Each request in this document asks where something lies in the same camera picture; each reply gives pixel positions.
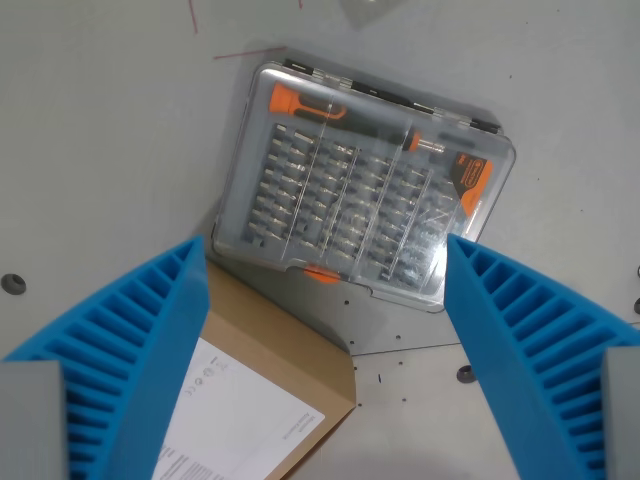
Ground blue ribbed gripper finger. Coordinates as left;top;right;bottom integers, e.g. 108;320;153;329
443;233;640;480
0;235;210;480

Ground white printed box label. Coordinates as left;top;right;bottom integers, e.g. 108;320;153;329
151;337;326;480

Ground clear screwdriver bit set case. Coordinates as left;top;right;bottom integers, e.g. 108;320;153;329
209;58;518;315

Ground brown cardboard box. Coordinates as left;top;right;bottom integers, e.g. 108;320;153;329
149;257;358;480

